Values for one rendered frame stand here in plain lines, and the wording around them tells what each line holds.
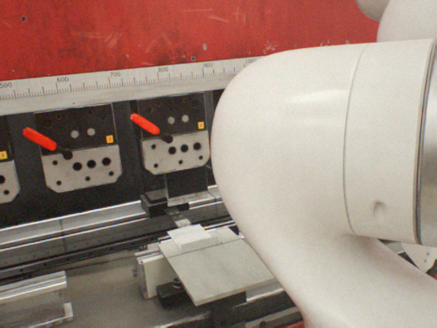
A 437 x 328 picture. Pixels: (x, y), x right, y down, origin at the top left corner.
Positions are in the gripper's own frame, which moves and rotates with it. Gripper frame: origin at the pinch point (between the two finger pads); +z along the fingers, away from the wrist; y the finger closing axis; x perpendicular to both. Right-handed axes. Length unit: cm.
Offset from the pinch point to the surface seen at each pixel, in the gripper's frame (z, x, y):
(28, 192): 12, 96, 58
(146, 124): -30, 59, 16
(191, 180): -14, 48, 21
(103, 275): 145, 87, 159
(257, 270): -7.3, 37.6, -2.9
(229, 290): -7.9, 44.3, -8.4
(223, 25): -48, 42, 29
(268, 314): 12.7, 30.9, 3.1
